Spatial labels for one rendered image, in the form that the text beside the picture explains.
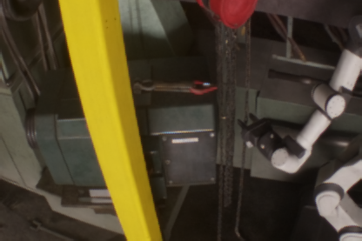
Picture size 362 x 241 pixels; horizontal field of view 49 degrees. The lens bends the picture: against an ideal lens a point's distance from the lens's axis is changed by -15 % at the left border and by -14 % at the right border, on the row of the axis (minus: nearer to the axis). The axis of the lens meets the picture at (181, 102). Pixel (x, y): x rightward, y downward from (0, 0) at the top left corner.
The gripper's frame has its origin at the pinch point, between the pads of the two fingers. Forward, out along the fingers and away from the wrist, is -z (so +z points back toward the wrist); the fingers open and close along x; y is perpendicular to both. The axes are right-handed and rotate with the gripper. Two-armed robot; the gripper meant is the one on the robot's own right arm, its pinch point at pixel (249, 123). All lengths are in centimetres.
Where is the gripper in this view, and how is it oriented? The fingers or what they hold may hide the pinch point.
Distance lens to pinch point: 163.6
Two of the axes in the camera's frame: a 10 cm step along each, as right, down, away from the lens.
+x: 8.6, -3.8, 3.4
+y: -0.6, -7.4, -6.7
